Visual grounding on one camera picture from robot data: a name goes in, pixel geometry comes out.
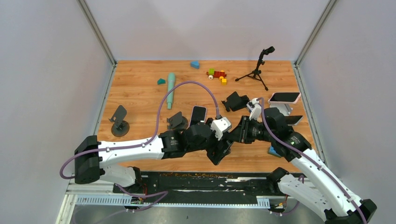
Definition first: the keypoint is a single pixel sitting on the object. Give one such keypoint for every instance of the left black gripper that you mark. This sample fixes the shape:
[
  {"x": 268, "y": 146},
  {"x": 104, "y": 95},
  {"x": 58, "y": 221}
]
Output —
[{"x": 215, "y": 152}]

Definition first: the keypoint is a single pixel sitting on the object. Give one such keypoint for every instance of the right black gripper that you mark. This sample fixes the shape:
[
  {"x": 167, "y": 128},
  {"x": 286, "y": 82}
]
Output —
[{"x": 236, "y": 135}]

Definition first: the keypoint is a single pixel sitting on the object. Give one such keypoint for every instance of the phone with lavender case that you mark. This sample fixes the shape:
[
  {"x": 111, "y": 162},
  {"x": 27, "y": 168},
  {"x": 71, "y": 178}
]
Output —
[{"x": 198, "y": 115}]

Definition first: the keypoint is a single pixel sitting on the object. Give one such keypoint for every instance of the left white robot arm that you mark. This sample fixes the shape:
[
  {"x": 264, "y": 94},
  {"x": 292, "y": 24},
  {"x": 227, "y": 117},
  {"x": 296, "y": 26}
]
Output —
[{"x": 100, "y": 160}]

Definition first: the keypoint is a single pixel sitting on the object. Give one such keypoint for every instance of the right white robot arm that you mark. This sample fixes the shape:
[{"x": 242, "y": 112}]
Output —
[{"x": 332, "y": 200}]

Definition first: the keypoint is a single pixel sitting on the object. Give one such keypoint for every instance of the black clamp phone holder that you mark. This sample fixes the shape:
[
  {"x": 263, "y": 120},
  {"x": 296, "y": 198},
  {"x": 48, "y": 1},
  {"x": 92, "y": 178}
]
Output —
[{"x": 234, "y": 102}]

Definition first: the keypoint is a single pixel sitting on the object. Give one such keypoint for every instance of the white phone stand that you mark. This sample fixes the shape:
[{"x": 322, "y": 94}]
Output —
[{"x": 285, "y": 109}]

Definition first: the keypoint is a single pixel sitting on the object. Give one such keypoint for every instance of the round black phone stand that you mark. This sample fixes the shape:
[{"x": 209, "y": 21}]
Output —
[{"x": 177, "y": 121}]

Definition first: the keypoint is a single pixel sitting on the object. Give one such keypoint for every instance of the phone with pink case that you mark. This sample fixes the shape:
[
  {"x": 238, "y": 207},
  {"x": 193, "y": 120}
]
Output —
[{"x": 285, "y": 97}]

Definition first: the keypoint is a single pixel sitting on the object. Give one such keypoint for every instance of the phone with white edge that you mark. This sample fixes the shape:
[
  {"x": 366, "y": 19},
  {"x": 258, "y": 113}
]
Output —
[{"x": 293, "y": 120}]

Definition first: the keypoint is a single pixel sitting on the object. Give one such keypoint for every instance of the black mini tripod stand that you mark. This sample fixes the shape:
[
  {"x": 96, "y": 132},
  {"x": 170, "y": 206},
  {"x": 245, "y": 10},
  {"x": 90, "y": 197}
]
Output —
[{"x": 256, "y": 73}]

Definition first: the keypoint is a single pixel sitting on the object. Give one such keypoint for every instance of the left round grey phone stand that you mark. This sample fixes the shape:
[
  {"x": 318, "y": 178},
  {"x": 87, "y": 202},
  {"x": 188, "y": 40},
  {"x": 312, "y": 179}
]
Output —
[{"x": 120, "y": 127}]

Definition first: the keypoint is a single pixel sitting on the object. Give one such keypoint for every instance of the blue and grey eraser block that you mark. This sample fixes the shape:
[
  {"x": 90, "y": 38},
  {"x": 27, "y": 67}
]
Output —
[{"x": 249, "y": 107}]

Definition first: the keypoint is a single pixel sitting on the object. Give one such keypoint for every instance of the blue lego brick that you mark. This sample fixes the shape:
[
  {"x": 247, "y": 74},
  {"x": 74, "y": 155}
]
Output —
[{"x": 272, "y": 152}]

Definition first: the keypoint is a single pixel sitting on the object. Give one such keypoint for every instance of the colourful toy brick car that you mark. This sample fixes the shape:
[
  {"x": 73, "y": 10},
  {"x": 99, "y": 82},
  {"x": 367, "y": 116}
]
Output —
[{"x": 218, "y": 74}]

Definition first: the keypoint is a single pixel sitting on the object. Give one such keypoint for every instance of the blue triangular block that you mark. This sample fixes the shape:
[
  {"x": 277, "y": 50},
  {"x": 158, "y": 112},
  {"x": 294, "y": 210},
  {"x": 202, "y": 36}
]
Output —
[{"x": 195, "y": 64}]

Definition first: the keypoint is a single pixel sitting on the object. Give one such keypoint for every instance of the teal toy microphone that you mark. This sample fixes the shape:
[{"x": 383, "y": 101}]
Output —
[{"x": 171, "y": 84}]

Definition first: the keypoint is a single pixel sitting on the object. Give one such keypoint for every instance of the dark teal small block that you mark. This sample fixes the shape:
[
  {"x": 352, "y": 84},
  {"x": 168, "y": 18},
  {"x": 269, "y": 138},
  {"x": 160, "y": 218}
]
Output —
[{"x": 161, "y": 81}]

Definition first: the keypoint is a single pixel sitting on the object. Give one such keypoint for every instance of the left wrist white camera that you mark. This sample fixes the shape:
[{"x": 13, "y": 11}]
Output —
[{"x": 221, "y": 126}]

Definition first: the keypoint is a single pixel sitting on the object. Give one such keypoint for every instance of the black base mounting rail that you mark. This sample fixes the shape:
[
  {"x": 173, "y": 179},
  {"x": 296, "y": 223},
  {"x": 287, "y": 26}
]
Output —
[{"x": 185, "y": 189}]

